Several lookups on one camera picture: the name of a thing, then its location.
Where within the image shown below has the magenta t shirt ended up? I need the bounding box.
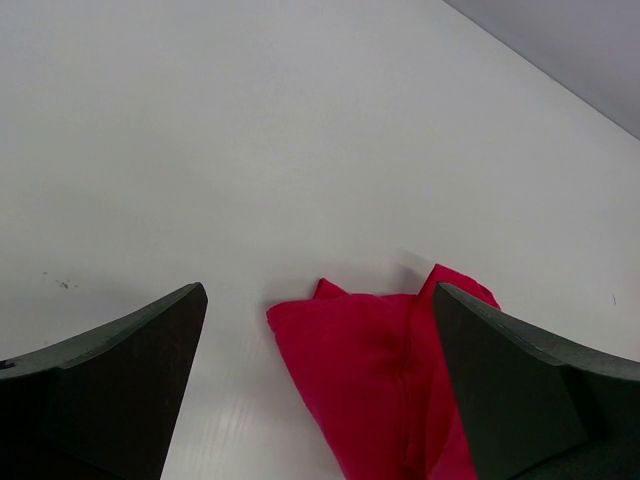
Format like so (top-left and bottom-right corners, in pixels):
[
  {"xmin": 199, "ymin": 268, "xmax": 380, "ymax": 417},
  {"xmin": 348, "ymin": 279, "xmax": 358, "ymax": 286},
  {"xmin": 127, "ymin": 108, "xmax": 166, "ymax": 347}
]
[{"xmin": 266, "ymin": 264, "xmax": 498, "ymax": 479}]

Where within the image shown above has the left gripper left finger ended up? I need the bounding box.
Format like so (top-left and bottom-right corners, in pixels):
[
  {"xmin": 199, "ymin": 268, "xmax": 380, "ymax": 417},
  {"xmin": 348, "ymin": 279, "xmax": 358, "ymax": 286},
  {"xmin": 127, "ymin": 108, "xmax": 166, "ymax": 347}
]
[{"xmin": 1, "ymin": 283, "xmax": 208, "ymax": 479}]

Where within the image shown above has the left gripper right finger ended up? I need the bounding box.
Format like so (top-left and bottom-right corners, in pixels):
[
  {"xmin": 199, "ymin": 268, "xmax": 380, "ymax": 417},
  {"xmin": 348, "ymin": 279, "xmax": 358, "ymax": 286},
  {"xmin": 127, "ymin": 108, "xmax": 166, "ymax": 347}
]
[{"xmin": 433, "ymin": 283, "xmax": 639, "ymax": 479}]

